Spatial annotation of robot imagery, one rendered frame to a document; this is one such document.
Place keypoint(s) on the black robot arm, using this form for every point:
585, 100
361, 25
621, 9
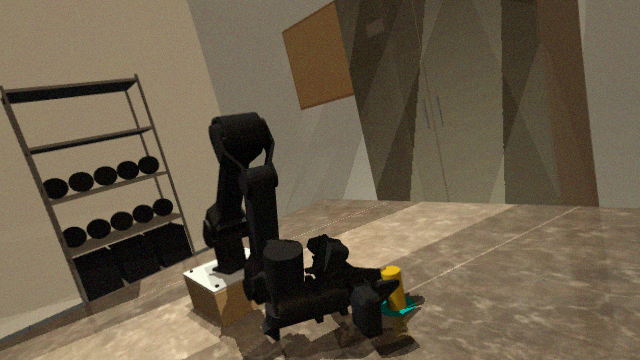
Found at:
274, 270

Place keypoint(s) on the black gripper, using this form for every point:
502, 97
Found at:
362, 291

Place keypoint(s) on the yellow cylinder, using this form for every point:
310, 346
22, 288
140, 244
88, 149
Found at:
396, 301

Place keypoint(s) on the cyan circle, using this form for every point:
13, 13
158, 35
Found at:
410, 306

